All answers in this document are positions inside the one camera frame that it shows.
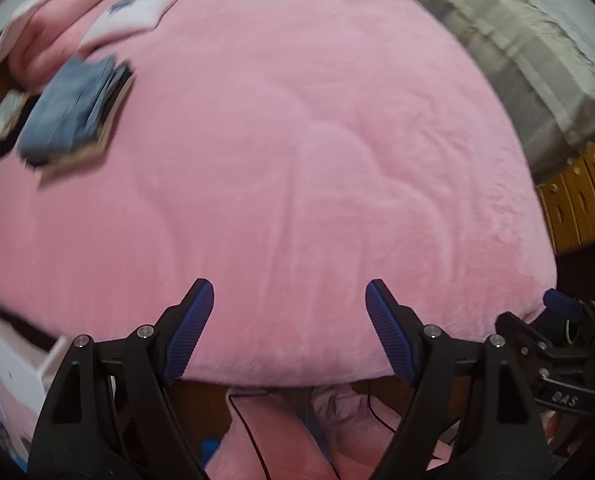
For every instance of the pink bed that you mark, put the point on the pink bed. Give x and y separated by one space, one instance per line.
287 160

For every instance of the person's leg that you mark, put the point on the person's leg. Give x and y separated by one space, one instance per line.
272 440
367 435

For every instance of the person's right leg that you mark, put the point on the person's right leg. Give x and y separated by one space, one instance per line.
367 435

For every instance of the small blue object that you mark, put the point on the small blue object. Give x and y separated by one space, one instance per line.
211 452

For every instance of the person's left leg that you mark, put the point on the person's left leg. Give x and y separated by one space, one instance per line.
272 440

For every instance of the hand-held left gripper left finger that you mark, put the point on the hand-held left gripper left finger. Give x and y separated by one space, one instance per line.
190 332

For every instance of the grey patterned pouch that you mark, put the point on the grey patterned pouch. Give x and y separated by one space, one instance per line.
5 117

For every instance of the blue denim jacket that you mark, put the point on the blue denim jacket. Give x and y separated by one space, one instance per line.
62 110

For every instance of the black cloth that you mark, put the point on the black cloth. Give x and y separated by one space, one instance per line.
20 132

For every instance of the pink printed pillow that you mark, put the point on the pink printed pillow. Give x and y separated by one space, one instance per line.
127 17

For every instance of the cream lace furniture cover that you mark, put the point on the cream lace furniture cover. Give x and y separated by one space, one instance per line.
527 35

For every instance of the white printed storage box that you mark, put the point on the white printed storage box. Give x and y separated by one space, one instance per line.
7 385

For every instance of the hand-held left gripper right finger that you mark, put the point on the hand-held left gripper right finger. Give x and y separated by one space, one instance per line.
390 332

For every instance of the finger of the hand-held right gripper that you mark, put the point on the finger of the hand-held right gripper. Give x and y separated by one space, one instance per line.
557 300
520 332

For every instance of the black folded garment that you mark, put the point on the black folded garment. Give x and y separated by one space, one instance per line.
112 97

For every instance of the wooden drawer cabinet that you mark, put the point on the wooden drawer cabinet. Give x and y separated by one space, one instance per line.
582 200

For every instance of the cream folded garment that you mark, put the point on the cream folded garment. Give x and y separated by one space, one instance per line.
87 160

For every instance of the folded pink quilt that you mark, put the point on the folded pink quilt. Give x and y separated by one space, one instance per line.
47 35

